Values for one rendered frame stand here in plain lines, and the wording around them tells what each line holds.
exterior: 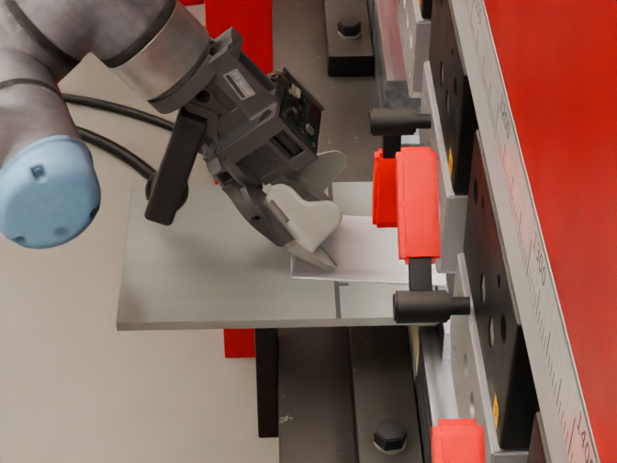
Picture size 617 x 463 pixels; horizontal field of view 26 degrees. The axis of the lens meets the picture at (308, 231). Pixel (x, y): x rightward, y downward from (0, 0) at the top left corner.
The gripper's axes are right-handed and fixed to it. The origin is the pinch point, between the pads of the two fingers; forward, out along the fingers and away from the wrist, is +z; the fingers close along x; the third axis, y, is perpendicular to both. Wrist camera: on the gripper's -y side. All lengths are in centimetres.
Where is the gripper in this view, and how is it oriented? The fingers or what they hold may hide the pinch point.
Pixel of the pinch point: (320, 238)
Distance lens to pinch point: 114.7
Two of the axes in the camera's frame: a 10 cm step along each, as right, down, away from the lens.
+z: 6.4, 6.2, 4.5
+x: 0.8, -6.4, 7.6
